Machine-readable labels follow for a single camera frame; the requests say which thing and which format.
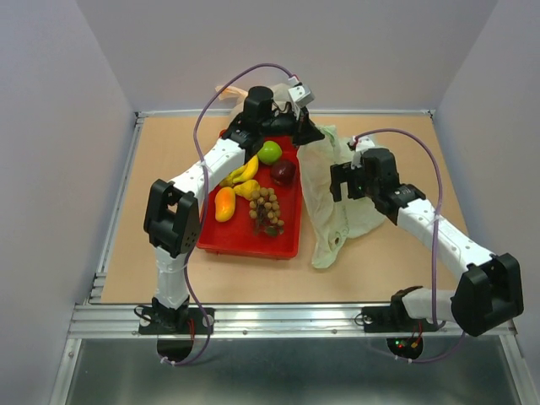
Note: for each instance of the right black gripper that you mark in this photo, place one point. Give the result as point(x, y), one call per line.
point(341, 173)

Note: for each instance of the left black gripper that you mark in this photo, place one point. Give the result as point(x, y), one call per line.
point(306, 132)

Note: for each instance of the green fake apple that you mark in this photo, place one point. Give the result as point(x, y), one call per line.
point(270, 153)

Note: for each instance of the dark red fake apple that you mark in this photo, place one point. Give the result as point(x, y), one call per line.
point(283, 172)

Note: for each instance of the green avocado print plastic bag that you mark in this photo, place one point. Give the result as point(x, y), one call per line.
point(333, 222)

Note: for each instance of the yellow fake banana bunch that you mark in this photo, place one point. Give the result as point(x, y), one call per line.
point(243, 174)

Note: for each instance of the yellow fake pear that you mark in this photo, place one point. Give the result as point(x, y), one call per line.
point(246, 189)

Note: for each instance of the brown fake longan bunch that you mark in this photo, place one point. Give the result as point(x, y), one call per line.
point(265, 213)

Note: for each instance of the orange yellow fake mango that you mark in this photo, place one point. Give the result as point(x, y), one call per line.
point(224, 202)

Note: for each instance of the red plastic tray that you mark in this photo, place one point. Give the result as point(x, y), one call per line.
point(237, 237)

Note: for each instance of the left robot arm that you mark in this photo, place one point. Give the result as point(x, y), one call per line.
point(172, 215)

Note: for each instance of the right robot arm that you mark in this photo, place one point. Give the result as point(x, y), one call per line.
point(489, 289)

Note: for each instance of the tied orange plastic bag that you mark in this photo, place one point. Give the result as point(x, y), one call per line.
point(236, 97)

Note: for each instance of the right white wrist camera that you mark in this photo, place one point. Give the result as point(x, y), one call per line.
point(357, 151)

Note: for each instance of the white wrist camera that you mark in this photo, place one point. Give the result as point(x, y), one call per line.
point(300, 96)
point(357, 151)

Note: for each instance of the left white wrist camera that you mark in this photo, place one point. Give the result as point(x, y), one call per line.
point(300, 96)

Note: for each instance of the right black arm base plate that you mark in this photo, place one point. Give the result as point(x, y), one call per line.
point(383, 319)

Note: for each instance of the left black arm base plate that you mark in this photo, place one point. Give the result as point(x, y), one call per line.
point(184, 321)

